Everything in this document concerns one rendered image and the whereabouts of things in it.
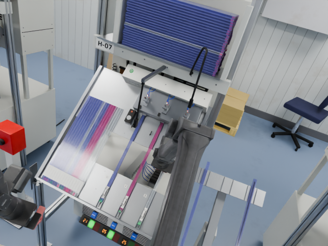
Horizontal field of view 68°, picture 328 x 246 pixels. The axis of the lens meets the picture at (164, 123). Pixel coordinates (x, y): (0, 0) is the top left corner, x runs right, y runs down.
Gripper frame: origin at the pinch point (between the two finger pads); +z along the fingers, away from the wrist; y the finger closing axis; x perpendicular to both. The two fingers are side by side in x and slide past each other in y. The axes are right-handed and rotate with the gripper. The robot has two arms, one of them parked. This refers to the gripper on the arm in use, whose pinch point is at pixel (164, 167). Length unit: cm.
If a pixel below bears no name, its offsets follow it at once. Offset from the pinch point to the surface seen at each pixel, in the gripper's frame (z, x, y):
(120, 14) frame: -33, -54, 46
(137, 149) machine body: 51, -13, 32
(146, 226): 3.5, 28.6, -3.1
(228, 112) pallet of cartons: 188, -138, -20
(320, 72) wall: 198, -255, -122
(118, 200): 2.9, 23.5, 14.4
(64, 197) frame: 48, 38, 62
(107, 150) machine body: 42, -2, 49
